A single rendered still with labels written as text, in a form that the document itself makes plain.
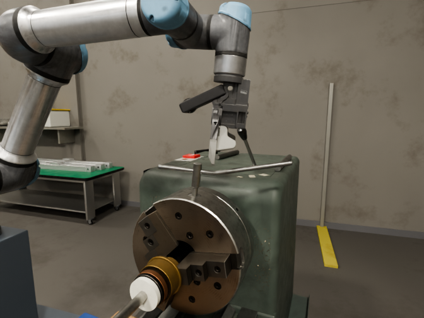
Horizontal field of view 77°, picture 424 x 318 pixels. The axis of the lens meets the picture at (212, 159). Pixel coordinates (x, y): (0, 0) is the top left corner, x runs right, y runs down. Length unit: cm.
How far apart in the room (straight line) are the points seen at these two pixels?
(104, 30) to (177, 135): 339
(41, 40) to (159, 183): 49
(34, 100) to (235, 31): 57
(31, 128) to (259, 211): 70
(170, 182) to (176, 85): 316
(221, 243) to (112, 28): 51
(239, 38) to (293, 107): 298
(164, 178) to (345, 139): 299
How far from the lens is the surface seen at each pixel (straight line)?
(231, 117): 63
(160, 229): 69
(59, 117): 478
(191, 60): 392
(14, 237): 98
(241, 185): 78
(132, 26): 58
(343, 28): 375
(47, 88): 89
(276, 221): 77
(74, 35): 66
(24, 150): 97
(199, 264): 64
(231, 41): 63
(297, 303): 152
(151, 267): 63
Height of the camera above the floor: 144
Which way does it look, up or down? 9 degrees down
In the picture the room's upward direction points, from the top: straight up
